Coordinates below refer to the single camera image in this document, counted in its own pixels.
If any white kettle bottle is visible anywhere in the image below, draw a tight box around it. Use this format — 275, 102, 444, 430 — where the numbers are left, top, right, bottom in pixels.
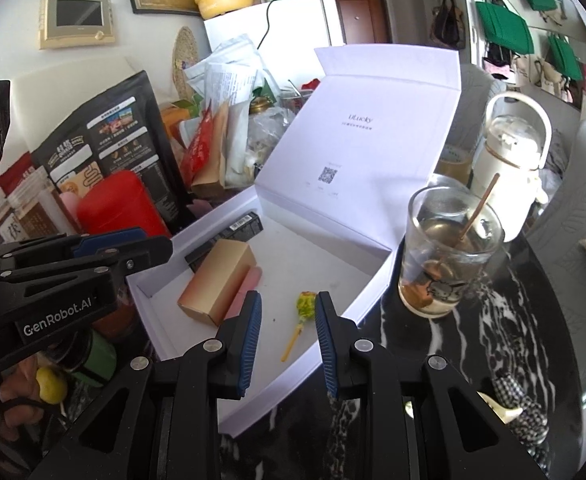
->
468, 92, 554, 243

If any black printed pouch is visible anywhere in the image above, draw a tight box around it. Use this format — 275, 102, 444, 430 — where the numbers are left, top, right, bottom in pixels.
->
32, 70, 186, 233

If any dark hanging bag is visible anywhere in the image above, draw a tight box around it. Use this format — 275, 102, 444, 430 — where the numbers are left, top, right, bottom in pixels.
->
430, 0, 468, 51

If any red snack packet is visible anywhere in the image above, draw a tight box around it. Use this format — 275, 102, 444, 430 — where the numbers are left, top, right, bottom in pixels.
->
180, 102, 231, 181

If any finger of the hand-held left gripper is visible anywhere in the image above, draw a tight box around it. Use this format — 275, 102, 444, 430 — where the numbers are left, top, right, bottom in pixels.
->
0, 237, 174, 287
0, 227, 146, 262

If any white cutting board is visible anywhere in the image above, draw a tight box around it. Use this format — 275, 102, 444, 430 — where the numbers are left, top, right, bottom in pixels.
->
10, 55, 146, 113

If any white printed paper bag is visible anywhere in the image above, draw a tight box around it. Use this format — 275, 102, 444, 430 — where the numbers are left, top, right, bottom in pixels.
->
183, 34, 274, 111

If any black printed long box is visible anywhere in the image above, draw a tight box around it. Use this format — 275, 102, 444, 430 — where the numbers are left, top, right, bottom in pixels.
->
185, 211, 264, 271

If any brown door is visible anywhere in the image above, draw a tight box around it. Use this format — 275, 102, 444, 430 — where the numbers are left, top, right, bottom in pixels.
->
330, 0, 393, 45

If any grey leaf pattern chair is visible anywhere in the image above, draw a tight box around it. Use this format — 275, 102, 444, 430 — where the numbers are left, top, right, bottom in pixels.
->
460, 62, 524, 111
523, 120, 586, 411

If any black cord loop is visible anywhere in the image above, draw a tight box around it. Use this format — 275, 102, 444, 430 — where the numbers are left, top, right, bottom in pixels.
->
0, 397, 66, 443

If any black white checkered scrunchie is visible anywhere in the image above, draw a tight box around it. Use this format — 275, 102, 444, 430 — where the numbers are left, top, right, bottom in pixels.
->
484, 370, 536, 411

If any brown spice jar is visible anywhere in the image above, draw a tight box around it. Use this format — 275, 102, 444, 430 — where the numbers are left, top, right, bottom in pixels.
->
20, 187, 76, 238

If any red foil bag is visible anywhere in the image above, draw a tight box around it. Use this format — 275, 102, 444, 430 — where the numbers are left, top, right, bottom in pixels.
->
0, 155, 38, 196

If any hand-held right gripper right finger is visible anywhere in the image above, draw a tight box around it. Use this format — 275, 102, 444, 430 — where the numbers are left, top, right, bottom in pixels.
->
314, 291, 569, 480

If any black power cable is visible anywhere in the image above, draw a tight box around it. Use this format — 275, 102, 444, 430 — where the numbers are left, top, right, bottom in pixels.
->
258, 0, 324, 51

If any clear plastic bag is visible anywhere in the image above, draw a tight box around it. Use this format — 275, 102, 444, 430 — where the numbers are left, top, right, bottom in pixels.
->
245, 105, 299, 161

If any yellow lemon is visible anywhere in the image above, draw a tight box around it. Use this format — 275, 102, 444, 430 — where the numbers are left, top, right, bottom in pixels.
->
35, 366, 68, 416

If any white fridge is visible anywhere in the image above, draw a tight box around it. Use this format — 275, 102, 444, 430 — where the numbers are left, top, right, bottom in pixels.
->
203, 0, 346, 61

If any cream hair clip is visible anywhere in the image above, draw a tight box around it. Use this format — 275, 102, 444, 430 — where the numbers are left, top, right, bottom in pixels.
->
476, 391, 524, 426

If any copper stirring spoon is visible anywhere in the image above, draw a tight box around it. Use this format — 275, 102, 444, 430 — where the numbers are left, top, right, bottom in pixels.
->
420, 172, 500, 281

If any glass mug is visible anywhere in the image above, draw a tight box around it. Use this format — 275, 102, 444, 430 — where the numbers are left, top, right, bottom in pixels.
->
398, 174, 504, 317

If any green lollipop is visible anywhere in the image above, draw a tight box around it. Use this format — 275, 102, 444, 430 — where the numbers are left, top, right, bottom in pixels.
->
280, 291, 316, 362

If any white gift box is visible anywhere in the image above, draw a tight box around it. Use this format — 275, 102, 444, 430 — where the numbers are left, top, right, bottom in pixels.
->
125, 46, 461, 438

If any beige intercom panel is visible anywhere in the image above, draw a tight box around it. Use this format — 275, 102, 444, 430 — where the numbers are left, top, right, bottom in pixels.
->
39, 0, 118, 51

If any person's left hand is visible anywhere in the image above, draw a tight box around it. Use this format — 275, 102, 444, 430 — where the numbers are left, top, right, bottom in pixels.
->
0, 360, 41, 443

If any woven straw trivet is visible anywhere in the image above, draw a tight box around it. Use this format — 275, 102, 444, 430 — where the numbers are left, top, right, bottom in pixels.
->
172, 26, 199, 103

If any pink black small bag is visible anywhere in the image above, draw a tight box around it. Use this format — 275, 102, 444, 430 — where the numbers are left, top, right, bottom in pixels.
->
483, 40, 514, 81

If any red-orange spice jar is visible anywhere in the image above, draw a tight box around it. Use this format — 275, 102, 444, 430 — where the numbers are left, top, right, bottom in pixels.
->
93, 280, 136, 341

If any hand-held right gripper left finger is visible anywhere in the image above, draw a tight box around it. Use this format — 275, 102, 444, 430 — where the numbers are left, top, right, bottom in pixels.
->
28, 290, 264, 480

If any red tin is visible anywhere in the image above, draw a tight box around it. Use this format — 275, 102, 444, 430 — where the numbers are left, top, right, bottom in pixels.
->
76, 170, 171, 238

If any gold cardboard box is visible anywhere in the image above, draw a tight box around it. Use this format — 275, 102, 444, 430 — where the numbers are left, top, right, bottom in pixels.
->
177, 239, 257, 326

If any green label dark bottle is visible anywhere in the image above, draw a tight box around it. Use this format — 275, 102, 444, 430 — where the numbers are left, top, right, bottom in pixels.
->
80, 330, 118, 386

